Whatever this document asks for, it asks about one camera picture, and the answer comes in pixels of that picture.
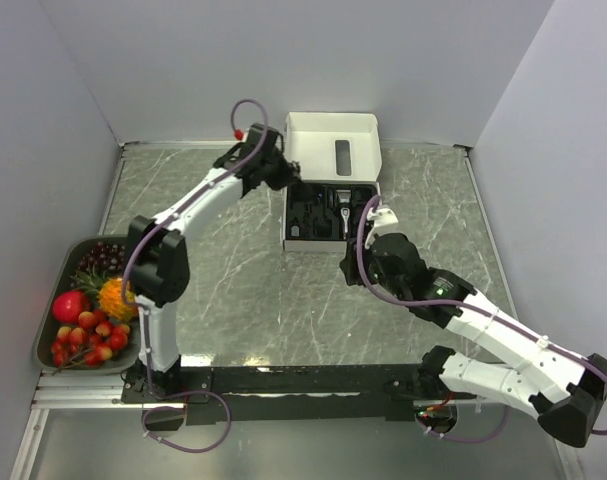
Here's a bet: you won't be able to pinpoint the white cardboard clipper box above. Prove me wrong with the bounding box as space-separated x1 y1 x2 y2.
282 112 382 253

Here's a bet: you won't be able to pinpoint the silver black hair clipper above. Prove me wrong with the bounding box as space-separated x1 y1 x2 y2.
336 189 351 240

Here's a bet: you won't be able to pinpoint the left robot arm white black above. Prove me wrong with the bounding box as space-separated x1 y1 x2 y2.
122 123 301 402

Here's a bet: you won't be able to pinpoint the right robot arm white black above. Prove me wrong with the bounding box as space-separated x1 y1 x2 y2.
340 233 607 448

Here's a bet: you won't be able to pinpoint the black plastic insert tray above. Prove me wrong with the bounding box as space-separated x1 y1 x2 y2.
284 183 379 242

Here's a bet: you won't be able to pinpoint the dark red grape bunch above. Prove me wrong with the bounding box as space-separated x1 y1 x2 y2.
77 242 125 275

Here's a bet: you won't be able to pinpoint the orange pineapple toy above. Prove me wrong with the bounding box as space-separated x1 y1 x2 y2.
71 269 138 323

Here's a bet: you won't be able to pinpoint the grey fruit tray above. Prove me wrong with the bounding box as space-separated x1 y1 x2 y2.
34 235 140 375

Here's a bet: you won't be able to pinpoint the small red orange fruits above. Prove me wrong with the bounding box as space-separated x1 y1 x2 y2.
50 310 132 370

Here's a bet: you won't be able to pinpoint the red apple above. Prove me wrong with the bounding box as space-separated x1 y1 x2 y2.
52 290 92 324

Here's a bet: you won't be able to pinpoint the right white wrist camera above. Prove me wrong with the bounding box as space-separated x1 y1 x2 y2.
364 205 399 249

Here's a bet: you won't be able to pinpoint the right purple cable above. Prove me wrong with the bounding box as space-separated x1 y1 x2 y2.
354 195 607 444

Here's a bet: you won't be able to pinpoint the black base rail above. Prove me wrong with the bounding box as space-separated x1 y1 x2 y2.
121 364 449 425

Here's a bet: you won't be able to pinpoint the left aluminium extrusion rail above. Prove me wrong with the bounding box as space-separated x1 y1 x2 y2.
31 372 129 410

